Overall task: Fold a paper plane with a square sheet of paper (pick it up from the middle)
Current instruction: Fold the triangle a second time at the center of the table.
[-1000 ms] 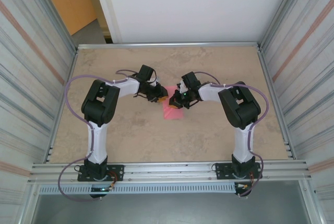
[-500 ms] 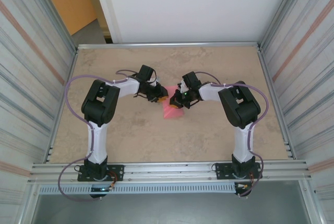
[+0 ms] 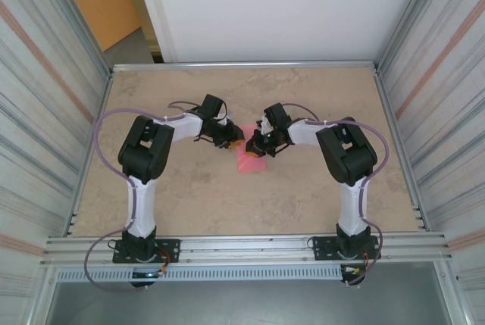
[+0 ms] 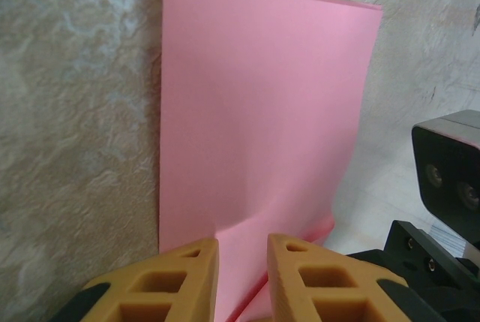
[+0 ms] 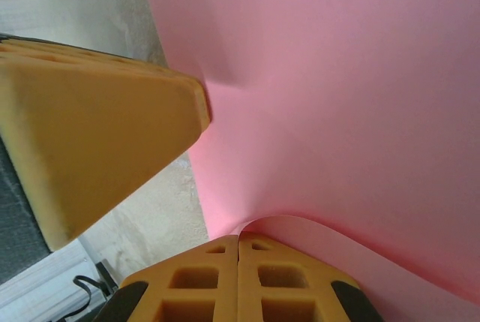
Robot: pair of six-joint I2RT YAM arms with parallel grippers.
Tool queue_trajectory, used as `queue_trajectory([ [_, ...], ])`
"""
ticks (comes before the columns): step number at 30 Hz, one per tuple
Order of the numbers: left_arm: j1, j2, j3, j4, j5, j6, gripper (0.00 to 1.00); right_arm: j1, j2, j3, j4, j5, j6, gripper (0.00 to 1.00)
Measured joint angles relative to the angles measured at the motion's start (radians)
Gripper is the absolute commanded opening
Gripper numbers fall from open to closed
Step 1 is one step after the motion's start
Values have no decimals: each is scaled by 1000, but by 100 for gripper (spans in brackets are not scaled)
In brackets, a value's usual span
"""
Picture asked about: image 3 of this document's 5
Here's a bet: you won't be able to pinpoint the pink cloth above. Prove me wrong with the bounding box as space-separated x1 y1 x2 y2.
234 123 268 173

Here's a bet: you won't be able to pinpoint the black controller board green light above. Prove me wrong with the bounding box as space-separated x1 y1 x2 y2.
130 268 167 289

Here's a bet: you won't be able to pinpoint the orange wooden door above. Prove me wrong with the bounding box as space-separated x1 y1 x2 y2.
52 0 142 52

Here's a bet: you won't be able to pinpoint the narrow aluminium table edge rail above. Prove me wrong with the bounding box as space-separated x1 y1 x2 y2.
67 70 114 236
373 70 430 232
112 60 380 73

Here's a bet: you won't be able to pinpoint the wide aluminium mounting rail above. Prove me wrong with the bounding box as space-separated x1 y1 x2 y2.
44 232 454 266

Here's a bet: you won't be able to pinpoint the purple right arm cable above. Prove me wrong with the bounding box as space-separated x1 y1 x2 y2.
282 102 390 287

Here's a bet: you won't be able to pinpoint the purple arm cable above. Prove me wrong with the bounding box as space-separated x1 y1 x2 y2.
282 102 390 287
83 100 202 294

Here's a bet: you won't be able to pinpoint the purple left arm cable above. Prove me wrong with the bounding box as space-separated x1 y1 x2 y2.
83 100 202 294

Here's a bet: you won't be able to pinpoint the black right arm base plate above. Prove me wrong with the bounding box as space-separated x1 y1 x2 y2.
311 236 380 261

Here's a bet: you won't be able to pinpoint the grey slotted cable duct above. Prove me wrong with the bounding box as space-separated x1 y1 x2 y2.
55 264 344 283

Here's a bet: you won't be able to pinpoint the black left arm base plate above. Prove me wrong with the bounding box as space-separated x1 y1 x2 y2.
112 239 181 264

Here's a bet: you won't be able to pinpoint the white door frame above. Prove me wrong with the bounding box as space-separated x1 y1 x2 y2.
131 0 179 64

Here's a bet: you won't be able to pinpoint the black controller board orange wires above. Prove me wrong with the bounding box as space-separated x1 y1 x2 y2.
339 263 368 287

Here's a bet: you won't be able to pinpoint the translucent corrugated enclosure panel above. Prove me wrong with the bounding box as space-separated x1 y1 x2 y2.
0 0 114 303
377 0 485 303

